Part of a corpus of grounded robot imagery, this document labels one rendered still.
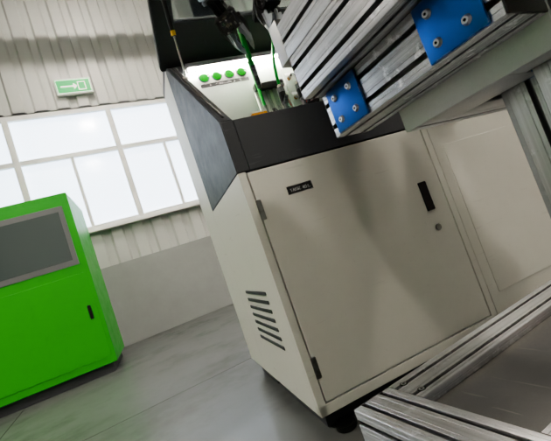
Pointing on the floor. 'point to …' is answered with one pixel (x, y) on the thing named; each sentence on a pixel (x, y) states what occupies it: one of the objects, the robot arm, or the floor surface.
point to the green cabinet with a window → (41, 305)
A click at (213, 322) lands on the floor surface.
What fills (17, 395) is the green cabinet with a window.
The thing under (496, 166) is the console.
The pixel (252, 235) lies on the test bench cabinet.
